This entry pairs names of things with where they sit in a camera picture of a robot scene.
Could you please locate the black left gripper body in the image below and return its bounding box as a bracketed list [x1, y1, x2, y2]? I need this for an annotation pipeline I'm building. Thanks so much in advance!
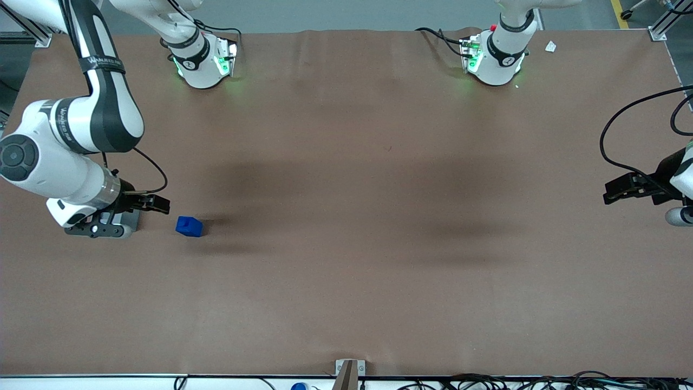
[650, 147, 687, 206]

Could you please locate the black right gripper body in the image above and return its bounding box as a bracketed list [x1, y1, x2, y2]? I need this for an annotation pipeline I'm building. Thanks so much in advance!
[107, 180, 143, 216]

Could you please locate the blue plastic part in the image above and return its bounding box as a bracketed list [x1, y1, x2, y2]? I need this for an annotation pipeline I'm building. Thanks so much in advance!
[175, 216, 204, 238]

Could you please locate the black chair caster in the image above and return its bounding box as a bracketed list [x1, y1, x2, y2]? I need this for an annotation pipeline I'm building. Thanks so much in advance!
[619, 0, 650, 21]

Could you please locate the brown table mat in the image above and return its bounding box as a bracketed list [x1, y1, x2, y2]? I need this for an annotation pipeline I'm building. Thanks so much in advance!
[0, 27, 693, 378]

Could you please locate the black right-arm wrist cable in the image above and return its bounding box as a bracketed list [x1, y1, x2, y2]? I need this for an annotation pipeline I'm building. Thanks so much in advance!
[102, 146, 168, 194]

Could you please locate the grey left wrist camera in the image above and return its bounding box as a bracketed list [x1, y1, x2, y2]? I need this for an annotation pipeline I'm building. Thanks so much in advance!
[665, 206, 693, 227]

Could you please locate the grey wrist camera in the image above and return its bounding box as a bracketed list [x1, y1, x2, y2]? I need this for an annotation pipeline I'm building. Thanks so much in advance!
[665, 206, 693, 227]
[64, 212, 134, 240]

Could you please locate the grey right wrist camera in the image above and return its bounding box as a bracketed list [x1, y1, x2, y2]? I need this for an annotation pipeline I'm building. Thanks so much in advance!
[64, 212, 134, 240]

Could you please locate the short black looped cable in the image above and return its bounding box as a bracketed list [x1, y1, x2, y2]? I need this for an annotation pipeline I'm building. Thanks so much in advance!
[670, 95, 693, 137]

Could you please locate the long black left-arm cable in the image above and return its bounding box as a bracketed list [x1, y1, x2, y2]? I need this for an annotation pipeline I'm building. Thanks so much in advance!
[599, 85, 693, 187]

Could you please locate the aluminium frame post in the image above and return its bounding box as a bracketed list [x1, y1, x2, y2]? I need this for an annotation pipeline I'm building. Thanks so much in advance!
[649, 0, 693, 42]
[0, 15, 53, 48]

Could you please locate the black right-base cable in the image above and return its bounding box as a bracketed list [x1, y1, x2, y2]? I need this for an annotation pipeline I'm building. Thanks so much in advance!
[167, 0, 243, 50]

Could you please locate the tangled black cable bundle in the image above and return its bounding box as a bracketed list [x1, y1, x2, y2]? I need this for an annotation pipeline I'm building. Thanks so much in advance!
[395, 371, 693, 390]

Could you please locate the black left-base cable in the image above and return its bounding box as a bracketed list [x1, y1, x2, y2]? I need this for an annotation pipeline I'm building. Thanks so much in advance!
[415, 27, 467, 58]

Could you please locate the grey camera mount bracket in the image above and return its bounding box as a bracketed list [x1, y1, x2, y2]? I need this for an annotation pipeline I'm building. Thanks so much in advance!
[335, 359, 366, 390]

